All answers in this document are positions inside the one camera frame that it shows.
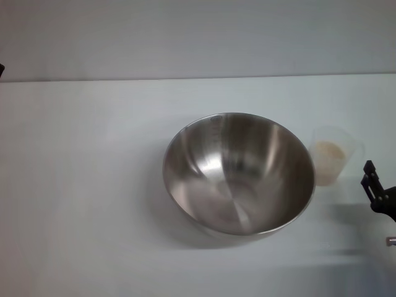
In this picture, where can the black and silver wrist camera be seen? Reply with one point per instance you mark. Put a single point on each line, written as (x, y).
(1, 70)

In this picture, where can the white rice grains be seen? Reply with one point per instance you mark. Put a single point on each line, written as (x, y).
(329, 151)

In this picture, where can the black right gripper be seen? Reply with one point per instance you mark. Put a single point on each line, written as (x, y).
(388, 201)

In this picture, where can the clear plastic measuring cup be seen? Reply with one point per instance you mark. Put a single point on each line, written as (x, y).
(355, 148)

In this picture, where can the stainless steel mixing bowl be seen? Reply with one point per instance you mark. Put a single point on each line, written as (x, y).
(238, 176)

